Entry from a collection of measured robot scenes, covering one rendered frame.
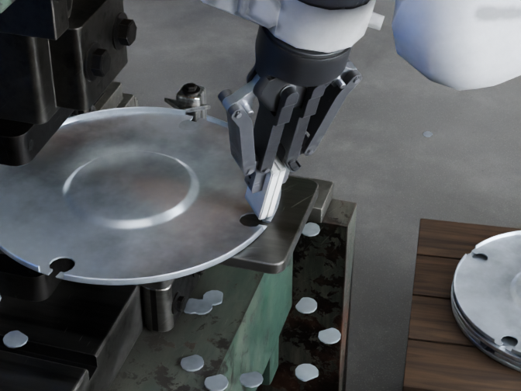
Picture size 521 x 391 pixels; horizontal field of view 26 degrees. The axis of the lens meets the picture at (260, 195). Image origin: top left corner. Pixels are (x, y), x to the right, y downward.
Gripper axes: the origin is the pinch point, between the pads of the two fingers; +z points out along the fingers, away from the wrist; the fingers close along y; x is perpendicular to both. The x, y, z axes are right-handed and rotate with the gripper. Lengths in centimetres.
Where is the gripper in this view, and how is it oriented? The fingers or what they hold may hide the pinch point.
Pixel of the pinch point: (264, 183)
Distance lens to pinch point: 103.2
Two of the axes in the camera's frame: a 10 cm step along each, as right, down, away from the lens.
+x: -4.7, -7.4, 4.8
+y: 8.7, -2.8, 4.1
